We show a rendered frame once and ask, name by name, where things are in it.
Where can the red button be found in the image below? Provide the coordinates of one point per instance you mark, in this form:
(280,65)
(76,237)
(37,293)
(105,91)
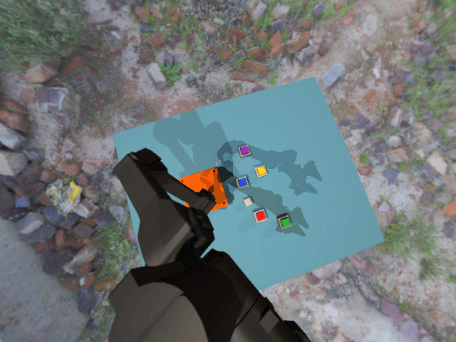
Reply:
(259,215)

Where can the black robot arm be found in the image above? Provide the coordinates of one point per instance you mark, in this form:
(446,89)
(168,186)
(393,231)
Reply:
(178,296)

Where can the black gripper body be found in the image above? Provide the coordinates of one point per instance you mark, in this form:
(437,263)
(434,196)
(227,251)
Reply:
(262,324)

